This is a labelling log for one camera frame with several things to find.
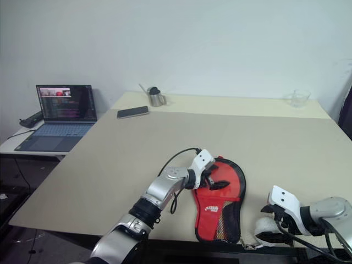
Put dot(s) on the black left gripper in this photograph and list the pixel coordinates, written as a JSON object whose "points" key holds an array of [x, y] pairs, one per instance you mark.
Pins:
{"points": [[205, 181]]}

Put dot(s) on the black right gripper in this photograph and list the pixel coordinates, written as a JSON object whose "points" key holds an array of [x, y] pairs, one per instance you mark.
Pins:
{"points": [[283, 220]]}

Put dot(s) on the white fluffy pompom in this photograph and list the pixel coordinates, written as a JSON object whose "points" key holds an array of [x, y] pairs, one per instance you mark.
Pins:
{"points": [[265, 224]]}

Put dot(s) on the red black paddle case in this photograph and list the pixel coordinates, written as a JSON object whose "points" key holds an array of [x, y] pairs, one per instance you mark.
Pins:
{"points": [[206, 220]]}

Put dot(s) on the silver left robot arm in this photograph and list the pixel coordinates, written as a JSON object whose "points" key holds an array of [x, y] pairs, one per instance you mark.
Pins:
{"points": [[156, 192]]}

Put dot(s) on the stainless steel pitcher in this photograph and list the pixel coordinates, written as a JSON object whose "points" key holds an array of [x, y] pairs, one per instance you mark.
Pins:
{"points": [[156, 100]]}

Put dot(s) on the black smartphone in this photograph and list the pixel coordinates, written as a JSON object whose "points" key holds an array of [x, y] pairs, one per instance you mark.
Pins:
{"points": [[133, 112]]}

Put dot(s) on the black round object in pitcher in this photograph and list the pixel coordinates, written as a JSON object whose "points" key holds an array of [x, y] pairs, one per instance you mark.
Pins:
{"points": [[154, 90]]}

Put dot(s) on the thin metal rod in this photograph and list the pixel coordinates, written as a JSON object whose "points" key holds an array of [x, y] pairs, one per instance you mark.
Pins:
{"points": [[143, 88]]}

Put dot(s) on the black office chair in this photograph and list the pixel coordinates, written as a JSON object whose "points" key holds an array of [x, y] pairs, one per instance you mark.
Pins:
{"points": [[346, 110]]}

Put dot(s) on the open grey laptop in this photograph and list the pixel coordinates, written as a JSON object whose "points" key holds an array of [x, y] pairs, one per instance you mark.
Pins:
{"points": [[59, 132]]}

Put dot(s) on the black elongated device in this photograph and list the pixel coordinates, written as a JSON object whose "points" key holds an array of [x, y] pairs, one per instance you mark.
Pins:
{"points": [[31, 119]]}

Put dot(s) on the white side table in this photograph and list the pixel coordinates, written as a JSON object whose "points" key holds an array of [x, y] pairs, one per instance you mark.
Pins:
{"points": [[11, 147]]}

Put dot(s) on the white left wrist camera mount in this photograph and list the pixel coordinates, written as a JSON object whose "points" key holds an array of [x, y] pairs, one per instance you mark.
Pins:
{"points": [[202, 160]]}

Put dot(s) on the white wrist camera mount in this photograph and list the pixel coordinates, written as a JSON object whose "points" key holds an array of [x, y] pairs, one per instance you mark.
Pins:
{"points": [[202, 160], [286, 200]]}

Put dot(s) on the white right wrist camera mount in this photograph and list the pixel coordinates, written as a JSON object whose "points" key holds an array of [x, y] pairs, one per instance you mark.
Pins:
{"points": [[286, 200]]}

